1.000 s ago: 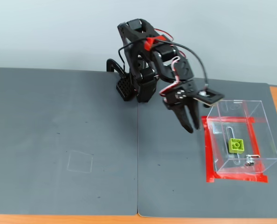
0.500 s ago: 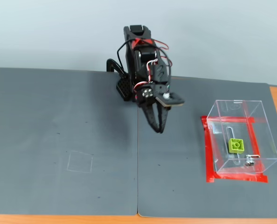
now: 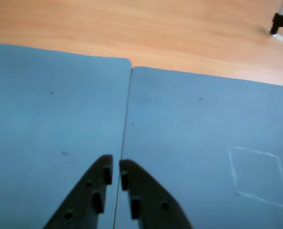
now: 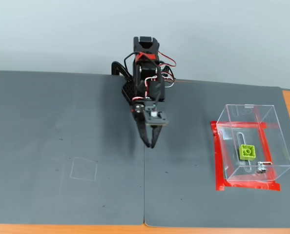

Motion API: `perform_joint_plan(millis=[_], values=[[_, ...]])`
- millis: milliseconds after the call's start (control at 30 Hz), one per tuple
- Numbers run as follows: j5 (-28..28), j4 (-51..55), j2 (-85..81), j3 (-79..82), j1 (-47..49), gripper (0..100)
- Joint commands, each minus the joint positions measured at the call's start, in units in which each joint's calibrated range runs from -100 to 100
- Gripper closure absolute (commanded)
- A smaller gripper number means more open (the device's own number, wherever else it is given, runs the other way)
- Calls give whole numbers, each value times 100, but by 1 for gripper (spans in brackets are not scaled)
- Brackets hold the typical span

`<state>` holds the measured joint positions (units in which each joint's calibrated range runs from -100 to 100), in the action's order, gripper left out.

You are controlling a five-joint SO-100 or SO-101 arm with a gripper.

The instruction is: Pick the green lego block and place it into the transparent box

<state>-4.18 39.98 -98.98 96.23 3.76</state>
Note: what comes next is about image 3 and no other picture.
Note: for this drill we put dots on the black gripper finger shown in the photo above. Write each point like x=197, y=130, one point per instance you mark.
x=82, y=202
x=153, y=202

